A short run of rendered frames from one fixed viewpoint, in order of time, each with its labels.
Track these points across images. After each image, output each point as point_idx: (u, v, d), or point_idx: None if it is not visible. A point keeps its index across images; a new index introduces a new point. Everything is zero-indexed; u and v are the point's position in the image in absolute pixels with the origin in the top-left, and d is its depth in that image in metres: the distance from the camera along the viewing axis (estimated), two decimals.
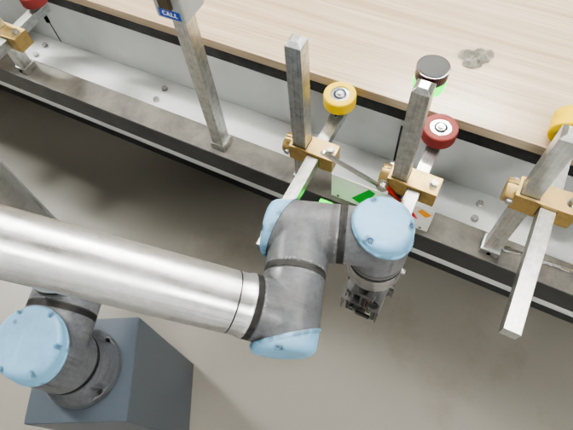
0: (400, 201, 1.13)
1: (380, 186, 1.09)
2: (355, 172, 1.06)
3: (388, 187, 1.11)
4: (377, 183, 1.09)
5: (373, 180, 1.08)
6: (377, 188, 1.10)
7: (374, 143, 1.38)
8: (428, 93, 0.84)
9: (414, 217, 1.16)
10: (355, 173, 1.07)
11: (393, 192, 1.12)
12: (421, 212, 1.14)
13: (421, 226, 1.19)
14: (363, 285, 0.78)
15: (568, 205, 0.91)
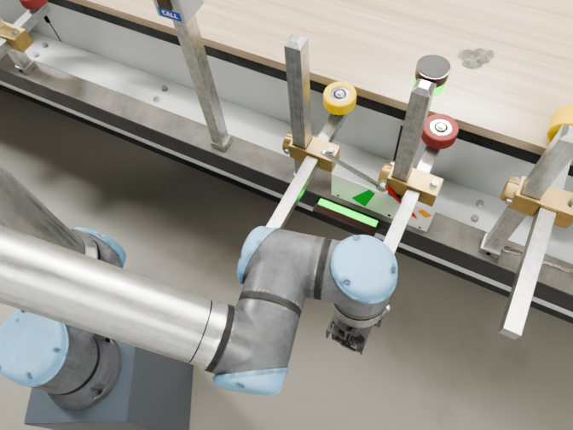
0: (400, 201, 1.13)
1: (380, 186, 1.09)
2: (355, 172, 1.06)
3: (388, 187, 1.11)
4: (377, 183, 1.09)
5: (373, 180, 1.08)
6: (377, 188, 1.10)
7: (374, 143, 1.38)
8: (428, 93, 0.84)
9: (414, 217, 1.16)
10: (355, 173, 1.07)
11: (393, 192, 1.12)
12: (421, 212, 1.14)
13: (421, 226, 1.19)
14: (347, 322, 0.76)
15: (568, 205, 0.91)
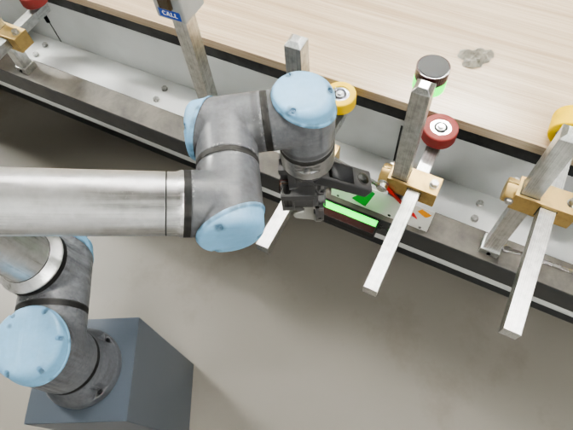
0: (400, 201, 1.13)
1: (380, 186, 1.09)
2: None
3: (388, 187, 1.11)
4: (377, 183, 1.09)
5: (373, 180, 1.08)
6: (377, 188, 1.10)
7: (374, 143, 1.38)
8: (428, 93, 0.84)
9: (414, 217, 1.16)
10: None
11: (393, 192, 1.12)
12: (421, 212, 1.14)
13: (421, 226, 1.19)
14: (280, 152, 0.80)
15: (568, 205, 0.91)
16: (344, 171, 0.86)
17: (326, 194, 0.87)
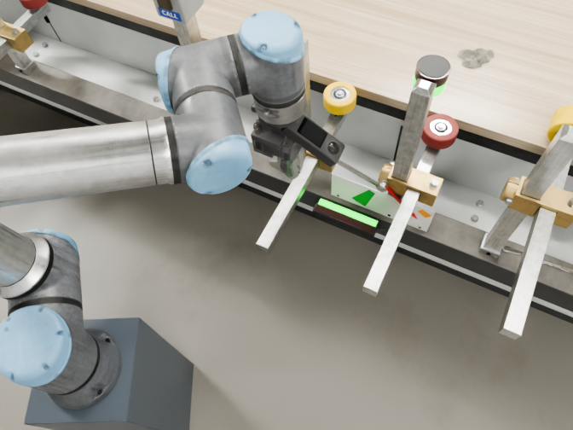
0: (400, 201, 1.13)
1: (380, 186, 1.09)
2: (355, 172, 1.06)
3: (388, 187, 1.11)
4: (377, 183, 1.09)
5: (373, 180, 1.08)
6: (377, 188, 1.10)
7: (374, 143, 1.38)
8: (428, 93, 0.84)
9: (414, 217, 1.16)
10: (355, 173, 1.07)
11: (393, 192, 1.12)
12: (421, 212, 1.14)
13: (421, 226, 1.19)
14: None
15: (568, 205, 0.91)
16: (315, 133, 0.86)
17: (292, 148, 0.88)
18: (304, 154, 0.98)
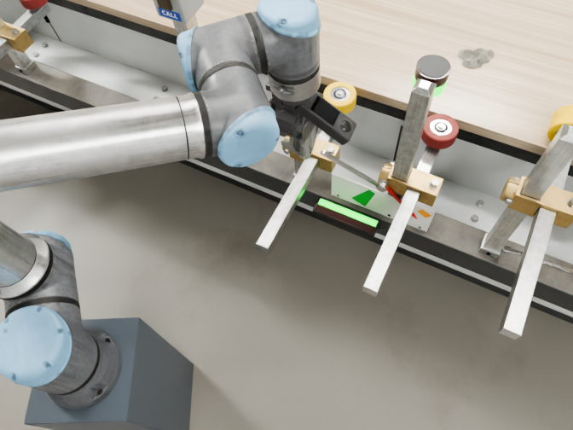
0: (400, 201, 1.13)
1: (380, 186, 1.09)
2: (355, 172, 1.06)
3: (388, 187, 1.11)
4: (377, 183, 1.09)
5: (373, 180, 1.08)
6: (377, 188, 1.10)
7: (374, 143, 1.38)
8: (428, 93, 0.84)
9: (414, 217, 1.16)
10: (355, 173, 1.07)
11: (393, 192, 1.12)
12: (421, 212, 1.14)
13: (421, 226, 1.19)
14: None
15: (568, 205, 0.91)
16: (328, 112, 0.88)
17: (304, 127, 0.90)
18: (315, 135, 1.00)
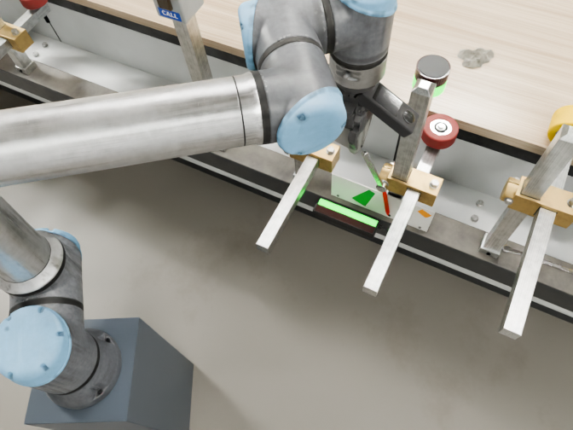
0: (385, 200, 1.16)
1: (383, 187, 1.09)
2: (374, 173, 1.03)
3: None
4: (382, 184, 1.08)
5: (381, 182, 1.07)
6: (378, 187, 1.10)
7: (374, 143, 1.38)
8: (428, 93, 0.84)
9: (387, 214, 1.21)
10: (372, 173, 1.03)
11: (386, 192, 1.13)
12: (421, 212, 1.14)
13: (421, 226, 1.19)
14: None
15: (568, 205, 0.91)
16: (390, 101, 0.81)
17: (363, 118, 0.83)
18: (368, 127, 0.93)
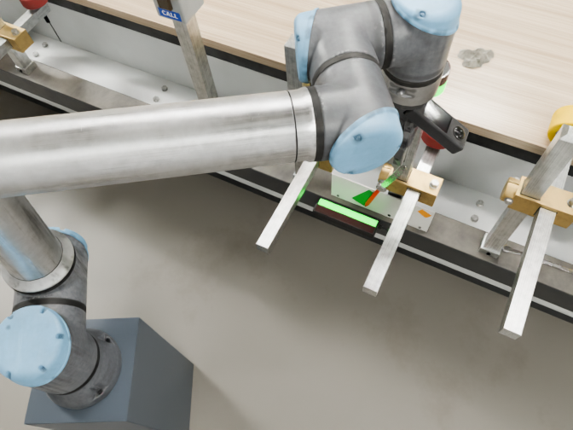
0: (374, 196, 1.17)
1: (384, 188, 1.09)
2: (391, 180, 1.02)
3: None
4: (385, 187, 1.08)
5: (387, 184, 1.07)
6: (379, 187, 1.10)
7: None
8: None
9: (366, 206, 1.22)
10: (388, 179, 1.02)
11: (380, 190, 1.14)
12: (421, 212, 1.14)
13: (421, 226, 1.19)
14: None
15: (568, 205, 0.91)
16: (441, 117, 0.79)
17: (412, 134, 0.80)
18: (412, 141, 0.91)
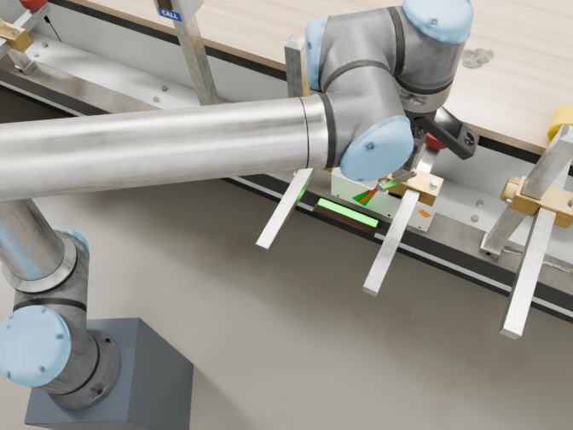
0: (371, 194, 1.17)
1: (384, 188, 1.09)
2: (396, 183, 1.02)
3: None
4: (386, 188, 1.08)
5: (389, 186, 1.07)
6: (379, 187, 1.09)
7: None
8: None
9: (360, 202, 1.22)
10: (392, 182, 1.02)
11: (379, 189, 1.14)
12: (421, 212, 1.14)
13: (421, 226, 1.19)
14: None
15: (568, 205, 0.91)
16: (451, 123, 0.79)
17: (422, 140, 0.80)
18: None
